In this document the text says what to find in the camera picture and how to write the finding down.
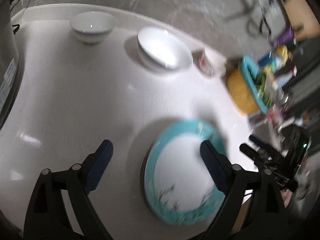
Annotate small white bowl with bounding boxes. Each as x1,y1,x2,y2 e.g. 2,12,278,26
70,11,117,45

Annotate black handled kitchen scissors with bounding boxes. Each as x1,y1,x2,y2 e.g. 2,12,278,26
225,0,273,38

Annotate green leafy vegetables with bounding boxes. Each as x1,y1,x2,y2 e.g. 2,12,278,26
255,72,273,105

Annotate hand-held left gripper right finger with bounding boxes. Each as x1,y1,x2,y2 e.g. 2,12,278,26
200,140,293,240

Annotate small patterned ceramic bowl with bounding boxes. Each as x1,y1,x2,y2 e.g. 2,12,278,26
199,48,227,78

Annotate yellow ribbed basket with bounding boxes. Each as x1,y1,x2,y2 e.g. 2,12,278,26
226,66,260,114

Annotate large white bowl dark rim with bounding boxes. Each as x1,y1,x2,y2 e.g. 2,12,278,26
137,27,193,72

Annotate large teal rim deep plate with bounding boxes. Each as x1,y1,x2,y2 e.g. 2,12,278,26
144,119,226,226

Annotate yellow dish soap bottle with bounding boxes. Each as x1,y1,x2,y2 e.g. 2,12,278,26
275,44,293,63

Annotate stainless steel electric cooker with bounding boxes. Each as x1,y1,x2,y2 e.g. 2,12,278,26
0,0,21,130

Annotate purple peeler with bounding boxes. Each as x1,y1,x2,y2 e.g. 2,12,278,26
271,26,294,47

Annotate wooden cutting board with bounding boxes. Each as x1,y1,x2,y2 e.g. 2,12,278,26
271,0,320,40

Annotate blue cup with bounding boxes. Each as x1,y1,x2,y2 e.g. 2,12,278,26
259,52,278,67

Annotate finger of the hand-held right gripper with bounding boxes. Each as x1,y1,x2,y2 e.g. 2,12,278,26
249,134,276,156
239,143,266,166

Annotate teal plastic colander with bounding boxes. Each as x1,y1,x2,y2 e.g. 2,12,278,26
239,56,270,113

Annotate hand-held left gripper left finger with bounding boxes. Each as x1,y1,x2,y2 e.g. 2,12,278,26
24,139,114,240

